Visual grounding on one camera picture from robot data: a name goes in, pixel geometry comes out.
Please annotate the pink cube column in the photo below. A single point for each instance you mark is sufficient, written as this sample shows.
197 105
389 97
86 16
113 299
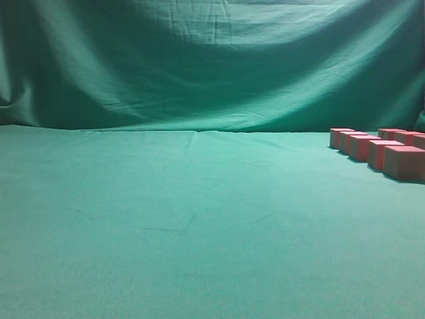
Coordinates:
404 163
345 140
334 136
359 147
418 141
388 133
407 137
376 152

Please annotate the green cloth backdrop and cover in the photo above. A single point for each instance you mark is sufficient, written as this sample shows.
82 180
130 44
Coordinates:
171 159

